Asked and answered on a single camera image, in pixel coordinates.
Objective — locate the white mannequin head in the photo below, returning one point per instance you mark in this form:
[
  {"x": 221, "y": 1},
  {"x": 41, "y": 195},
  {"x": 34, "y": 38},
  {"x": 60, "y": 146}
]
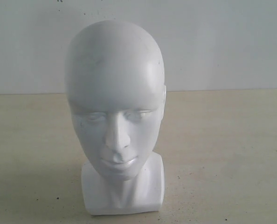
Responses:
[{"x": 115, "y": 86}]

